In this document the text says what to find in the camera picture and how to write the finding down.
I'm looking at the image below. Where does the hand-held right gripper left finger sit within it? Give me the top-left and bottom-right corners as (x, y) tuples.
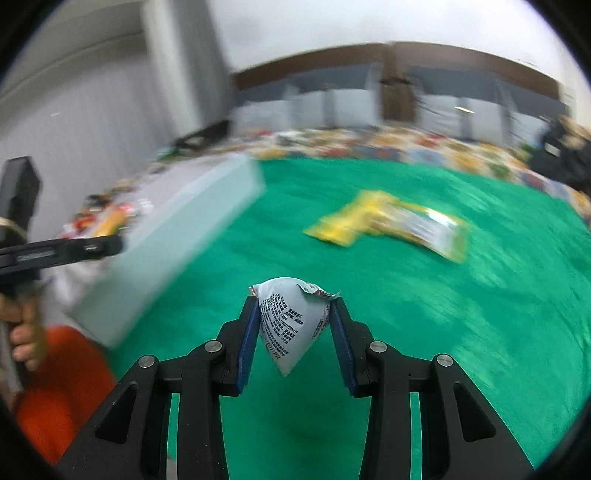
(55, 295), (262, 480)

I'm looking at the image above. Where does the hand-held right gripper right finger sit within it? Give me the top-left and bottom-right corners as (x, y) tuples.
(330, 298), (536, 480)

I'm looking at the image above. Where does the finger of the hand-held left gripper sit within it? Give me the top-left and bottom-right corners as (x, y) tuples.
(14, 234), (124, 277)

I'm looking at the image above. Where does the white triangular snack packet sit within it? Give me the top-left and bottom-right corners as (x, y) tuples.
(249, 277), (341, 377)

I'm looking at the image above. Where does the white storage box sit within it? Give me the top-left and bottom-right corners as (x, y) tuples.
(62, 154), (267, 348)

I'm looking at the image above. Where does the person's left hand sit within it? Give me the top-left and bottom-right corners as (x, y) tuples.
(0, 295), (47, 372)

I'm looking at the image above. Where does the green patterned blanket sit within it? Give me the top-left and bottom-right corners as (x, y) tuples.
(108, 157), (591, 480)

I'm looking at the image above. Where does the yellow snack packet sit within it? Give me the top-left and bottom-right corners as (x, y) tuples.
(302, 189), (393, 248)

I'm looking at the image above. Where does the orange cloth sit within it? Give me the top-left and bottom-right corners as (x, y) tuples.
(14, 324), (118, 464)

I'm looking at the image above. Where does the clear yellow-edged snack bag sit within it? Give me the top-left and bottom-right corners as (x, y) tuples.
(369, 196), (472, 265)

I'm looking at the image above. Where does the dark bedside furniture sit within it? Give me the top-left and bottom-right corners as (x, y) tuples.
(173, 119), (232, 149)

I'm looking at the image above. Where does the grey curtain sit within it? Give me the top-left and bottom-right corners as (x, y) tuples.
(0, 0), (234, 241)

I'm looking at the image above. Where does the floral bed sheet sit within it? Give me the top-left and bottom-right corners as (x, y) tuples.
(157, 127), (591, 219)

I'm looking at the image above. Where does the grey two-tone pillow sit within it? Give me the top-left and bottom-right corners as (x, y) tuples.
(406, 65), (511, 139)
(233, 88), (296, 134)
(505, 83), (561, 147)
(286, 62), (384, 131)

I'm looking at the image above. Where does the black jacket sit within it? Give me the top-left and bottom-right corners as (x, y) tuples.
(529, 117), (591, 195)

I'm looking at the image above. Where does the beige cloth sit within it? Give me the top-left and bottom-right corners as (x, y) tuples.
(558, 115), (591, 145)

